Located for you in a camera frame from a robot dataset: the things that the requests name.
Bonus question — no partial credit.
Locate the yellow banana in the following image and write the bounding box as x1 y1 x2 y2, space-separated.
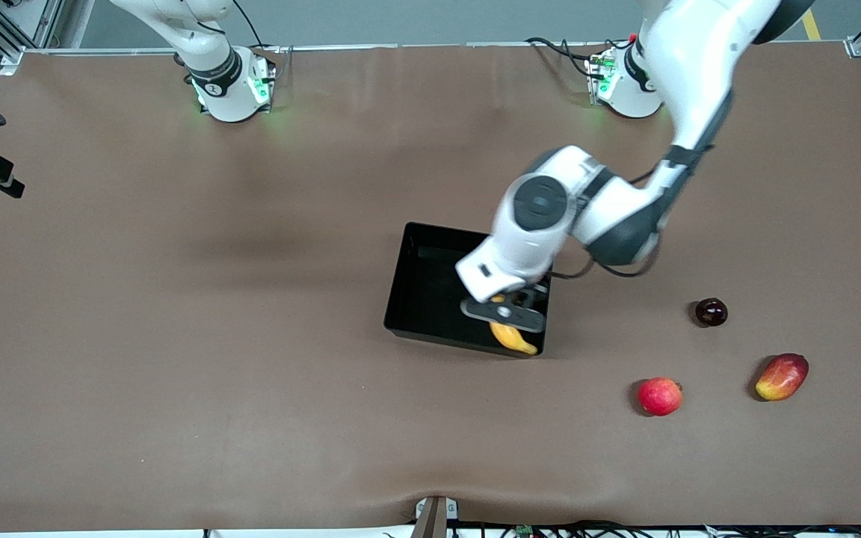
489 294 539 357

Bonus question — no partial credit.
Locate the black plastic box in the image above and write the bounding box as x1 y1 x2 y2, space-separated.
383 222 555 359

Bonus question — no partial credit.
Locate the plain red apple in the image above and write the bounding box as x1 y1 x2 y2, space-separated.
638 377 683 417

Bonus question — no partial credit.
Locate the brown table mat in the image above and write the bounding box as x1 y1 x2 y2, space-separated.
0 41 861 530

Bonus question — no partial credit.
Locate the dark purple plum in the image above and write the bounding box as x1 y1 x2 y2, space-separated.
695 297 729 327

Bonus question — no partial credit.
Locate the red yellow mango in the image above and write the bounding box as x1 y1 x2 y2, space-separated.
756 353 809 402

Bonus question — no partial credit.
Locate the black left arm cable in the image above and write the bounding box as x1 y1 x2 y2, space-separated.
549 249 661 280

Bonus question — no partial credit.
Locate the black left base cable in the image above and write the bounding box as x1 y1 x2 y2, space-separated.
525 37 593 77

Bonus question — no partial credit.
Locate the black base cable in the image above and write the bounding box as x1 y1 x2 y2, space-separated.
525 37 593 77
232 0 265 50

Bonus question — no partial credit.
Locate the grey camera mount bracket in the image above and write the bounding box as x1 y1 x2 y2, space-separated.
411 495 460 538

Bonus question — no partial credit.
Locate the black right base cable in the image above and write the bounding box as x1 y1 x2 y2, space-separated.
232 0 265 50

